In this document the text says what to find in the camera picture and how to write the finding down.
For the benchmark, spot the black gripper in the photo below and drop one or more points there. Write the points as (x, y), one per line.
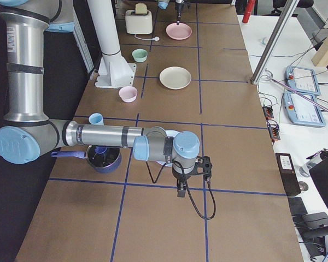
(180, 177)
(178, 10)

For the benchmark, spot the pink plate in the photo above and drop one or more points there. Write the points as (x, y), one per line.
(178, 31)

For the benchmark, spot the blue plate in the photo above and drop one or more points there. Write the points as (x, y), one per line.
(172, 133)

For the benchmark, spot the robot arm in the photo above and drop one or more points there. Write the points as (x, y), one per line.
(163, 4)
(64, 83)

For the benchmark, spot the cream toaster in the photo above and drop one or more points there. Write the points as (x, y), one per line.
(139, 20)

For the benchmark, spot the green bowl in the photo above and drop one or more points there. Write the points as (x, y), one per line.
(140, 55)

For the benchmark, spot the cream plate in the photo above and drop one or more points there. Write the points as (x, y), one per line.
(175, 78)

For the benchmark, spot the red cylinder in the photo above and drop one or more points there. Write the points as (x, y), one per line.
(248, 10)

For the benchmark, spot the dark blue pot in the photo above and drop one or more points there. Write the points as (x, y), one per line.
(103, 159)

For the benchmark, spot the white mounting pillar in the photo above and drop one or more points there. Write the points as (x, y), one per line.
(114, 71)

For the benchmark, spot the pink bowl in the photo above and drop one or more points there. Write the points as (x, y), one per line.
(128, 94)

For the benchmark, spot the black box with label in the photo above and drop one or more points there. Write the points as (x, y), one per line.
(288, 175)

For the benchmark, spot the light blue cup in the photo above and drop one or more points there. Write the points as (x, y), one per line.
(96, 119)

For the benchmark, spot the far teach pendant tablet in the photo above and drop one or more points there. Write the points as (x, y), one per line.
(302, 80)

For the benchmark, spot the teach pendant tablet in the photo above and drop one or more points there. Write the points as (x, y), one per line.
(302, 80)
(302, 112)

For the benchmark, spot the near teach pendant tablet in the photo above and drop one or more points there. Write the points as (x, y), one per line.
(302, 112)

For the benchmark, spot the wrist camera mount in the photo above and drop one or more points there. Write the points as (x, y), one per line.
(203, 167)

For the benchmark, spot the aluminium frame post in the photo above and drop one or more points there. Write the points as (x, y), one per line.
(289, 9)

